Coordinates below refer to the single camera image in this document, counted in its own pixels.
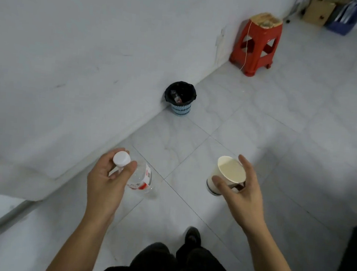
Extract blue file box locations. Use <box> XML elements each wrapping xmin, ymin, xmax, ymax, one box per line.
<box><xmin>325</xmin><ymin>0</ymin><xmax>357</xmax><ymax>37</ymax></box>

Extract person's left hand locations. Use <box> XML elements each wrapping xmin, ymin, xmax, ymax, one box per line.
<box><xmin>82</xmin><ymin>146</ymin><xmax>139</xmax><ymax>229</ymax></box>

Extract discarded bottle with red label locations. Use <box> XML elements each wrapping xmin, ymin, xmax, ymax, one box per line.
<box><xmin>169</xmin><ymin>90</ymin><xmax>184</xmax><ymax>105</ymax></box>

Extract cardboard box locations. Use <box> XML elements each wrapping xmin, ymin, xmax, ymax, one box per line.
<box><xmin>302</xmin><ymin>0</ymin><xmax>337</xmax><ymax>28</ymax></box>

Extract red plastic stool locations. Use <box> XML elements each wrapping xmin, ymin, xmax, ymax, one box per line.
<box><xmin>228</xmin><ymin>10</ymin><xmax>284</xmax><ymax>80</ymax></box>

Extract black bin liner bag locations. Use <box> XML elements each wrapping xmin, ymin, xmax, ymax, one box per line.
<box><xmin>163</xmin><ymin>80</ymin><xmax>198</xmax><ymax>107</ymax></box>

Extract person's left forearm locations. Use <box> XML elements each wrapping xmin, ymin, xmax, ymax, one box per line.
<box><xmin>43</xmin><ymin>214</ymin><xmax>111</xmax><ymax>271</ymax></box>

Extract white paper cup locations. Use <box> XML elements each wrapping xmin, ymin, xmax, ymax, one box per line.
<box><xmin>205</xmin><ymin>154</ymin><xmax>248</xmax><ymax>199</ymax></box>

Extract blue mesh waste basket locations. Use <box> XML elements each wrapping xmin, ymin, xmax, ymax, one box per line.
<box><xmin>169</xmin><ymin>101</ymin><xmax>192</xmax><ymax>117</ymax></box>

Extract person's right hand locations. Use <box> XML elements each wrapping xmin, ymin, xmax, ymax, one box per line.
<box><xmin>207</xmin><ymin>152</ymin><xmax>272</xmax><ymax>236</ymax></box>

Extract person's right forearm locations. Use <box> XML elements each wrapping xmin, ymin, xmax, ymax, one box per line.
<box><xmin>241</xmin><ymin>220</ymin><xmax>313</xmax><ymax>271</ymax></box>

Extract person's black trousers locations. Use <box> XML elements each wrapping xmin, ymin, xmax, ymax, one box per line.
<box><xmin>97</xmin><ymin>236</ymin><xmax>245</xmax><ymax>271</ymax></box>

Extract person's black shoe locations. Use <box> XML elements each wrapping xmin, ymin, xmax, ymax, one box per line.
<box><xmin>184</xmin><ymin>226</ymin><xmax>203</xmax><ymax>248</ymax></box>

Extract clear plastic water bottle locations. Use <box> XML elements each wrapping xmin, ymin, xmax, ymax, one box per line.
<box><xmin>110</xmin><ymin>150</ymin><xmax>162</xmax><ymax>199</ymax></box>

